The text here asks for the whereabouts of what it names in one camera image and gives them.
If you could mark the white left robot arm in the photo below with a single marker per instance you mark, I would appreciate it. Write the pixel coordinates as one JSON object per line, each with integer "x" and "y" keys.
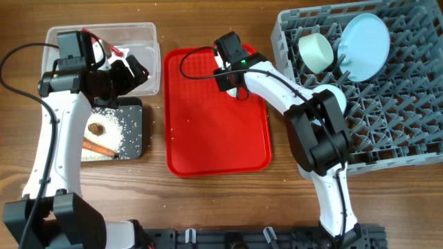
{"x": 51, "y": 212}

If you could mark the clear plastic bin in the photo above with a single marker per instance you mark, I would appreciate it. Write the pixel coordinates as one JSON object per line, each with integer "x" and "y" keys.
{"x": 138, "y": 39}

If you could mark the red snack wrapper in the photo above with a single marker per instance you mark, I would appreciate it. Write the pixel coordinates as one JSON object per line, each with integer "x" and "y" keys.
{"x": 109, "y": 49}

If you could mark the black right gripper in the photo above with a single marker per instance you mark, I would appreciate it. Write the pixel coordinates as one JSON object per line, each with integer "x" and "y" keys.
{"x": 223, "y": 84}

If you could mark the light blue plate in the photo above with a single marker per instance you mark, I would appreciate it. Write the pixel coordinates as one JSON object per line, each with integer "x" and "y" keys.
{"x": 364, "y": 47}

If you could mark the brown food scrap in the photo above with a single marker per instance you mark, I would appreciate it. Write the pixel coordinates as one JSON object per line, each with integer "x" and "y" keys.
{"x": 96, "y": 129}

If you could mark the white rice pile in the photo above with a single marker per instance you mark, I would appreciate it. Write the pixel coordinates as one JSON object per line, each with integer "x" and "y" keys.
{"x": 114, "y": 131}

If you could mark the green bowl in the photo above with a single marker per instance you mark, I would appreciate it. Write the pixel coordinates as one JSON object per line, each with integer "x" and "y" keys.
{"x": 316, "y": 52}

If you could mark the light blue bowl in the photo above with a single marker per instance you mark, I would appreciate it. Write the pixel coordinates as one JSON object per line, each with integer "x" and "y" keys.
{"x": 338, "y": 94}

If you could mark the black tray bin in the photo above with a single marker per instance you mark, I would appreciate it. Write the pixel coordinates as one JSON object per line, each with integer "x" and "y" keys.
{"x": 131, "y": 138}

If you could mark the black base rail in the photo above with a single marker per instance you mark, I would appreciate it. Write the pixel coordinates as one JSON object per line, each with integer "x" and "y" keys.
{"x": 364, "y": 237}

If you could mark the red plastic tray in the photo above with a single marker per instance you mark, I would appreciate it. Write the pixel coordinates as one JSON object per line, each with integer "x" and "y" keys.
{"x": 209, "y": 132}

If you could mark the white plastic spoon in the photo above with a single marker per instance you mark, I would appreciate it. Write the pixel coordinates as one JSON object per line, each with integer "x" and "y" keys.
{"x": 231, "y": 92}

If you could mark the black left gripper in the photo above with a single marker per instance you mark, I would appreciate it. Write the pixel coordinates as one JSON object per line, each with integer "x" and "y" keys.
{"x": 127, "y": 81}

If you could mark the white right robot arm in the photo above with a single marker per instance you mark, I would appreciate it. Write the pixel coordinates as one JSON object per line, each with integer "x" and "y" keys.
{"x": 318, "y": 135}

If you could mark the grey-blue dishwasher rack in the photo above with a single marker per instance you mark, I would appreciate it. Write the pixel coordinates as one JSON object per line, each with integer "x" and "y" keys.
{"x": 395, "y": 117}

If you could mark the orange carrot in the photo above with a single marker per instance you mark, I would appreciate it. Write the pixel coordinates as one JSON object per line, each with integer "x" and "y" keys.
{"x": 91, "y": 146}

